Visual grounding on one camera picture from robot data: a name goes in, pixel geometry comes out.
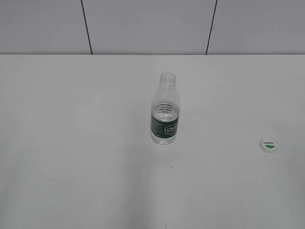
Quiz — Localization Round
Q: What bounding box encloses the clear green-label water bottle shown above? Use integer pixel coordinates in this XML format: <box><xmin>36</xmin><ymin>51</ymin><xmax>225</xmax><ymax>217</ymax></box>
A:
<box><xmin>151</xmin><ymin>73</ymin><xmax>180</xmax><ymax>145</ymax></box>

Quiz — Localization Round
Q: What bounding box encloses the white green bottle cap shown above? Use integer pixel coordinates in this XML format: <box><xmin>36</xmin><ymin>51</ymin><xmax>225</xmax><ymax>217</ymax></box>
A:
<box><xmin>259</xmin><ymin>138</ymin><xmax>277</xmax><ymax>153</ymax></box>

